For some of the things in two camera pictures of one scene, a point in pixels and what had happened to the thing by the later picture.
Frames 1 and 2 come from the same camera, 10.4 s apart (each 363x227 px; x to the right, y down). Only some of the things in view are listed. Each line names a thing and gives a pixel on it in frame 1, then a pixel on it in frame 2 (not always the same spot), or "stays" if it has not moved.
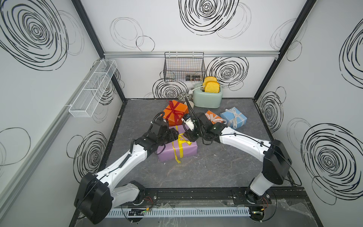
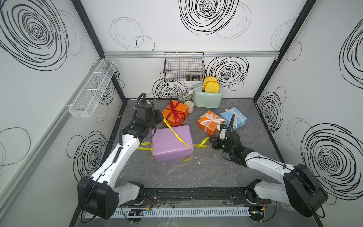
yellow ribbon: x=181 y=140 -> x=148 y=146
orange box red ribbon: x=174 y=112 stays
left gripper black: x=172 y=134 -> x=158 y=115
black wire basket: x=184 y=66 stays
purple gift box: x=181 y=147 stays
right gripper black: x=189 y=135 -> x=214 y=143
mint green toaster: x=201 y=99 stays
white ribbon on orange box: x=213 y=119 stays
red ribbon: x=177 y=114 stays
